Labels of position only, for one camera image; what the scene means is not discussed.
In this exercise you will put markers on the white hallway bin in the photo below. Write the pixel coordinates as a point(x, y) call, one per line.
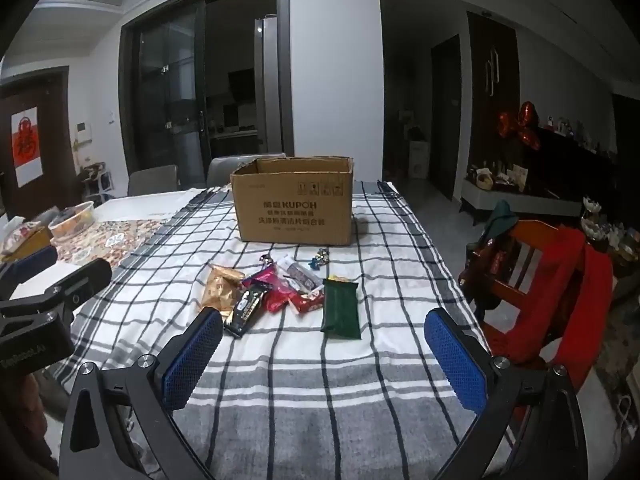
point(419, 160)

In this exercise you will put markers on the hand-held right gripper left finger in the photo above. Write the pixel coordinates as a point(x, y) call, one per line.
point(192, 360)

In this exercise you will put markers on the small blue candy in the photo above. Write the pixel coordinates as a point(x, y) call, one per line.
point(320, 258)

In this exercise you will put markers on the lotus ornament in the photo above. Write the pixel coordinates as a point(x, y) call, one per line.
point(591, 215)

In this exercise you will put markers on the red white snack packet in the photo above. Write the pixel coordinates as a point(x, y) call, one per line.
point(307, 301)

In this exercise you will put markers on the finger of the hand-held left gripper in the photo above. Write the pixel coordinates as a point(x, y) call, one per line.
point(37, 259)
point(85, 277)

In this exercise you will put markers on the wooden chair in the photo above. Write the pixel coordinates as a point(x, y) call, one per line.
point(530, 280)

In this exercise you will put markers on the red paper door poster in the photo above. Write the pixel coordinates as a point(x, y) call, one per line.
point(25, 145)

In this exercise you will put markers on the patterned tile-print mat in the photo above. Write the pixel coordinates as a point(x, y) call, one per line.
point(115, 242)

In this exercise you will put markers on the low white bench cabinet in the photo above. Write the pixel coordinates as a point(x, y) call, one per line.
point(525, 200)

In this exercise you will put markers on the green snack packet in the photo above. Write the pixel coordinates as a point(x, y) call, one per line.
point(340, 310)

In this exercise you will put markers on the sliding glass door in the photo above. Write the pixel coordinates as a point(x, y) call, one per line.
point(165, 100)

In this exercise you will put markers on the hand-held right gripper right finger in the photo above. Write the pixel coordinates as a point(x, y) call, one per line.
point(455, 360)

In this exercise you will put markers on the brown cardboard box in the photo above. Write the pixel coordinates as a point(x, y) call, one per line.
point(290, 210)

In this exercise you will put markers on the gold snack packet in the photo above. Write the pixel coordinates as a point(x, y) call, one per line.
point(220, 290)

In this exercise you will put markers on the dark interior door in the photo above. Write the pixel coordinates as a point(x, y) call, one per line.
point(446, 120)

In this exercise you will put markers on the brown entrance door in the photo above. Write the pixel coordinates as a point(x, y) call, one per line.
point(50, 125)

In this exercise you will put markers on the dark sideboard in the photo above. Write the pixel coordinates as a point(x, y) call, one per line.
point(575, 160)

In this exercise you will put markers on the pink snack packet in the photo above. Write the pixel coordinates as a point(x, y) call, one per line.
point(262, 276)

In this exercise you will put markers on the grey dining chair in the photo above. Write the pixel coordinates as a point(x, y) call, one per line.
point(152, 180)
point(222, 170)

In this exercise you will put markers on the red heart balloon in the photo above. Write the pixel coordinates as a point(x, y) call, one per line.
point(506, 124)
point(526, 114)
point(531, 139)

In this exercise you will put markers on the black snack packet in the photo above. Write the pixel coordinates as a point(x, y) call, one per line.
point(245, 310)

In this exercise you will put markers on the small woven basket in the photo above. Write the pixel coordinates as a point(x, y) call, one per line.
point(483, 179)

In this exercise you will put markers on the white wall intercom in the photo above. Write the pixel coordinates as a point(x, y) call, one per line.
point(83, 132)

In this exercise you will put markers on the tall dark cabinet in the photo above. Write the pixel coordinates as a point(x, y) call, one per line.
point(492, 90)

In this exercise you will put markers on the dark bag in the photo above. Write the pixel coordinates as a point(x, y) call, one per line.
point(480, 275)

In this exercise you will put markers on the tissue box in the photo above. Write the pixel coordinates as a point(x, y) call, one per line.
point(25, 240)

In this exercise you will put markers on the white table cover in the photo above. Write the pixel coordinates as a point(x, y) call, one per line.
point(150, 205)

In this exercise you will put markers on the green cloth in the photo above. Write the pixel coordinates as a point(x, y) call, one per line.
point(500, 220)

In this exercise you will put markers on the clear plastic food container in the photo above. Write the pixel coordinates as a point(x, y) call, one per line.
point(70, 225)

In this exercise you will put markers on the silver refrigerator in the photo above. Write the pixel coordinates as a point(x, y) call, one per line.
point(265, 85)

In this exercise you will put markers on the black white checked tablecloth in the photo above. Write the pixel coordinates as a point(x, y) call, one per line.
point(300, 385)

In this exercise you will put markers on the clear snack packet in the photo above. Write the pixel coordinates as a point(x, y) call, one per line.
point(300, 275)

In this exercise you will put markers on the white shoe rack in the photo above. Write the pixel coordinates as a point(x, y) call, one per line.
point(95, 180)

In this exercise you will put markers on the dark red snack packet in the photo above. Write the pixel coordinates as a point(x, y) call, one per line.
point(277, 297)

